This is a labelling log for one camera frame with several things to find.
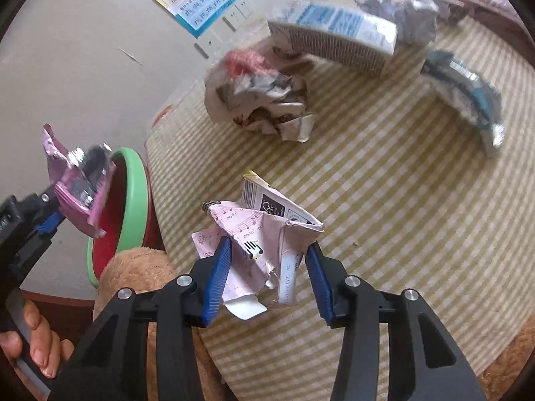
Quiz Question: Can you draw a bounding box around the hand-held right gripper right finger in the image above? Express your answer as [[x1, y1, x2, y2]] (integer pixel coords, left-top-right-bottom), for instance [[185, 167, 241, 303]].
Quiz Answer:
[[304, 243, 488, 401]]

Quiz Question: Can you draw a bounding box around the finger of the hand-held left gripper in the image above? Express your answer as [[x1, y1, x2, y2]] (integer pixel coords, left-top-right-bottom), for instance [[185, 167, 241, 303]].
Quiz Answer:
[[25, 184, 59, 212], [17, 212, 65, 268]]

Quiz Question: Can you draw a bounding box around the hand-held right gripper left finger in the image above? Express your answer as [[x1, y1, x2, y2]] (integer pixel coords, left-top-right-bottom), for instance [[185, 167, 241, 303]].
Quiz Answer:
[[49, 235, 233, 401]]

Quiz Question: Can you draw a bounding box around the pink bag with dark print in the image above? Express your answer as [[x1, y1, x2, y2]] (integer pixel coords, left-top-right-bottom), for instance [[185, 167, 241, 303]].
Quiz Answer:
[[42, 123, 118, 239]]

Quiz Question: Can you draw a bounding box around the pink carton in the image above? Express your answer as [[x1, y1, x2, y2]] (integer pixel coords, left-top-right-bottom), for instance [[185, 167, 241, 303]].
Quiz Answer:
[[191, 170, 326, 321]]

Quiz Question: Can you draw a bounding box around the red bin with green rim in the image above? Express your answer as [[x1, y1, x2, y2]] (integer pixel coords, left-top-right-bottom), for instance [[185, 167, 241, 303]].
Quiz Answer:
[[86, 147, 150, 288]]

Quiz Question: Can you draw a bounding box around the pink grey wrapper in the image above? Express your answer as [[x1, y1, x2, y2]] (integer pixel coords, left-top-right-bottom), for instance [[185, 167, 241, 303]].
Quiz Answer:
[[204, 56, 316, 143]]

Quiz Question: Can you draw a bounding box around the blue and silver wrapper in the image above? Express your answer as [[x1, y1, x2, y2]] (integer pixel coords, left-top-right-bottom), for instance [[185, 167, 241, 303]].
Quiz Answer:
[[420, 50, 506, 158]]

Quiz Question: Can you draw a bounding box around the blue and white milk carton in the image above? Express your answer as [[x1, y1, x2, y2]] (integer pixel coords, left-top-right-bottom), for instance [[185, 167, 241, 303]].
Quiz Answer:
[[266, 0, 398, 78]]

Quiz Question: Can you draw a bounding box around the person's left hand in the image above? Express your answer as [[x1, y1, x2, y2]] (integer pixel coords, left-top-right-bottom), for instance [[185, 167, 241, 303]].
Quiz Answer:
[[0, 301, 76, 379]]

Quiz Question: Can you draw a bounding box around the brown plush cushion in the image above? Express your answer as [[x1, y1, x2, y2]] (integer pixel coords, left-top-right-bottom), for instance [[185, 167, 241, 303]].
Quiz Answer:
[[93, 247, 531, 401]]

